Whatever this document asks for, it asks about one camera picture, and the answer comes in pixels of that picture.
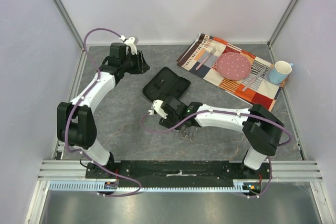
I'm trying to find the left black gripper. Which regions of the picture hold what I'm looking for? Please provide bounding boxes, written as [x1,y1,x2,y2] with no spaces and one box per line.
[121,51,150,75]

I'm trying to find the silver hair scissors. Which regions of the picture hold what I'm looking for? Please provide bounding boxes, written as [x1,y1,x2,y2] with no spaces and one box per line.
[180,127,194,142]

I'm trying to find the black zipper tool case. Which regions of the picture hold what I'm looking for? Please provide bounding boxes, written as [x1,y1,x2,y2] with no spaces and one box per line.
[142,67,191,102]

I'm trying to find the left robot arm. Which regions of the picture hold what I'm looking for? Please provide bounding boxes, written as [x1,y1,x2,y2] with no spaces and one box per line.
[57,39,150,178]

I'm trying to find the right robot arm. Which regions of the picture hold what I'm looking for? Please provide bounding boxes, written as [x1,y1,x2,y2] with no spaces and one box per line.
[152,97,285,179]

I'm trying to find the patchwork placemat cloth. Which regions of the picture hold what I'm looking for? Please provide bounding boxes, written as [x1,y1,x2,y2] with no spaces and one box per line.
[177,34,285,111]

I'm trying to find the pink dotted plate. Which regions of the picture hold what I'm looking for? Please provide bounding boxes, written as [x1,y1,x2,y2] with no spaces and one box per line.
[216,52,251,81]

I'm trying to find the blue white mug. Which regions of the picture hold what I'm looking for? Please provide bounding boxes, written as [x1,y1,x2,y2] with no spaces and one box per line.
[268,61,293,84]

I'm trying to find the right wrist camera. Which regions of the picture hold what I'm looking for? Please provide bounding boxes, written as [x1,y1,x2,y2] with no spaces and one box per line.
[149,100,167,119]

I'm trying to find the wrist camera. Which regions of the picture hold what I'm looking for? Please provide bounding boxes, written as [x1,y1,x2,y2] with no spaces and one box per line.
[119,35,139,55]
[149,100,167,119]

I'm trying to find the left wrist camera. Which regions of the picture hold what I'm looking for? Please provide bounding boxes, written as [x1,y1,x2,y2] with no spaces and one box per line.
[119,35,139,55]

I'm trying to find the pink handled fork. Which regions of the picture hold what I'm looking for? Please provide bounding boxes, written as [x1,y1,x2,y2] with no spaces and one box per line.
[195,46,218,70]

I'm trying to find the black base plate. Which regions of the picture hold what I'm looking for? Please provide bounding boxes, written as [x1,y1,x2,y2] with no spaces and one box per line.
[85,159,271,188]

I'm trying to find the pink handled knife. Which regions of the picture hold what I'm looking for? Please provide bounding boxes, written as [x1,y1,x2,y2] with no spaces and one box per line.
[242,66,268,92]

